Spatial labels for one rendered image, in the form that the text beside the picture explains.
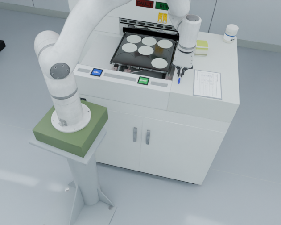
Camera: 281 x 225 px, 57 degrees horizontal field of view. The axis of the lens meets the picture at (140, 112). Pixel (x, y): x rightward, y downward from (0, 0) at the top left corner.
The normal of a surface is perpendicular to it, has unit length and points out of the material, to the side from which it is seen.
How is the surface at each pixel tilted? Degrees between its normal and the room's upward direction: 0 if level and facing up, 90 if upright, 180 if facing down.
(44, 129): 2
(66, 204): 0
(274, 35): 90
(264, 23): 90
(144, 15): 90
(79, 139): 2
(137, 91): 90
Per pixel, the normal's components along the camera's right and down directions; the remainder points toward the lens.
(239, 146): 0.04, -0.66
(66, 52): 0.64, 0.23
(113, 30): -0.22, 0.72
